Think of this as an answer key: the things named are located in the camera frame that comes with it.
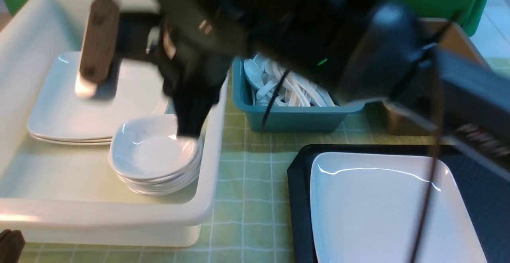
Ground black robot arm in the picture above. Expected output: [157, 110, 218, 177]
[116, 0, 509, 178]

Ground lower white stacked small bowls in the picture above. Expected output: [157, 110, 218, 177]
[108, 153, 202, 196]

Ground black serving tray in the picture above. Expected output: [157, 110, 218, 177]
[287, 144, 510, 263]

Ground lower white stacked square plates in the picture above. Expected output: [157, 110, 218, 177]
[28, 133, 112, 146]

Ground white spoon left pile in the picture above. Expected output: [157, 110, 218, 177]
[243, 59, 277, 107]

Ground green checked tablecloth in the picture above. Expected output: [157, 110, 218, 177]
[18, 57, 510, 263]

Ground top white stacked square plate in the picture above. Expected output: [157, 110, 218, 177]
[27, 52, 168, 141]

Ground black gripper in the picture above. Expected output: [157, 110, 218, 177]
[116, 12, 230, 138]

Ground dark object bottom left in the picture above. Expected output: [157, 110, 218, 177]
[0, 229, 26, 263]

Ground teal plastic bin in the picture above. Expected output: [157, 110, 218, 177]
[231, 58, 365, 133]

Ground large white plastic tub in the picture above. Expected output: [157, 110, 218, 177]
[0, 0, 228, 247]

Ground white square rice plate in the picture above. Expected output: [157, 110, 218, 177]
[310, 152, 486, 263]

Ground top white stacked small bowl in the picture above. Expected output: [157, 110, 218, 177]
[108, 114, 202, 180]

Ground brown plastic bin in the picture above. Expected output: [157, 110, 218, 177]
[380, 18, 492, 136]

